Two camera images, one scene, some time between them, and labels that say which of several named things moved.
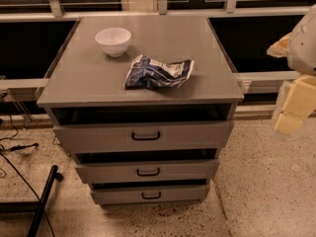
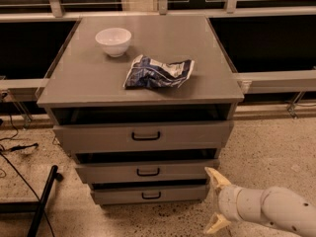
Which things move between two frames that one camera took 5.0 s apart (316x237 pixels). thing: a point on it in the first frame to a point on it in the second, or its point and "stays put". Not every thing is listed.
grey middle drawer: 150,171 stays put
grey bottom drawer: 149,195 stays put
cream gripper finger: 280,48 to 237,202
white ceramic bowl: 114,39 stays put
